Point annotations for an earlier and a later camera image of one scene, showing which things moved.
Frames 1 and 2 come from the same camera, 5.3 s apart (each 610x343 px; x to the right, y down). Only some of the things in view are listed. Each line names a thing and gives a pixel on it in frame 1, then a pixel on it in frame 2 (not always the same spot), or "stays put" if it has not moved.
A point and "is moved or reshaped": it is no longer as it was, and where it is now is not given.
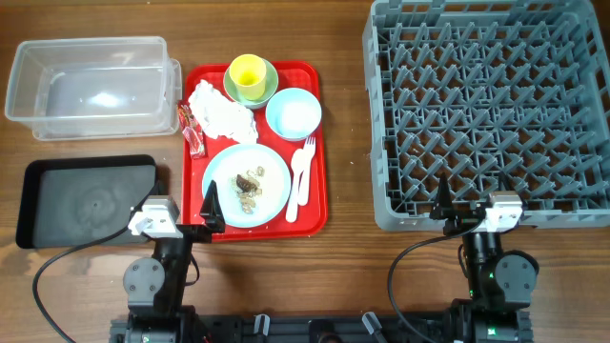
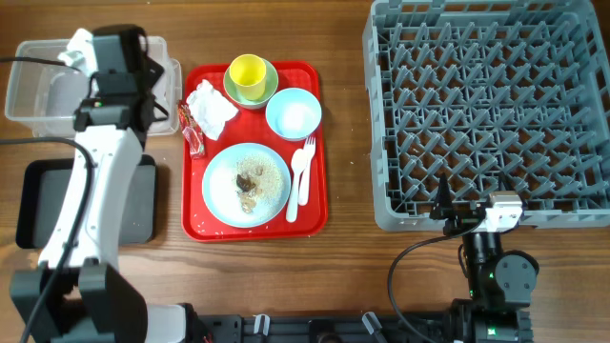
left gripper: [211, 214] -> [156, 70]
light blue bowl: [293, 113] stays put
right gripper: [443, 209] stays put
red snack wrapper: [192, 129] stays put
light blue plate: [252, 182] stays put
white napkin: [220, 117] is moved or reshaped
